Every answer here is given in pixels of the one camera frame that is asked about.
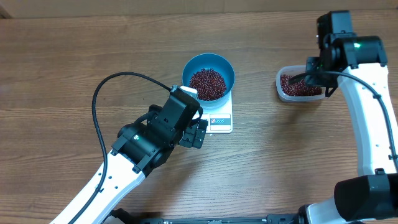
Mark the clear plastic bean container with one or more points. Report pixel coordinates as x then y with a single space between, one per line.
292 71

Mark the white digital kitchen scale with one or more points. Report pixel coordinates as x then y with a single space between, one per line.
218 113

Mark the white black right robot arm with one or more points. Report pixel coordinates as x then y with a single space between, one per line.
358 67

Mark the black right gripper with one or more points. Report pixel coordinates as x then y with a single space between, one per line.
313 79

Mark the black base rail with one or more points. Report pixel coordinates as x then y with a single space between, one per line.
120 216

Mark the teal bowl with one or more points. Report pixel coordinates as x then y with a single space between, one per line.
210 60

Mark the red beans in bowl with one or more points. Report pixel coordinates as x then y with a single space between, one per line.
209 84

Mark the red beans in container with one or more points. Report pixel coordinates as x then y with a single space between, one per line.
299 88

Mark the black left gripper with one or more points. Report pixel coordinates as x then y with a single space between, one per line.
188 139

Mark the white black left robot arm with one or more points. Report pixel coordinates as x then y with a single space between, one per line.
117 176

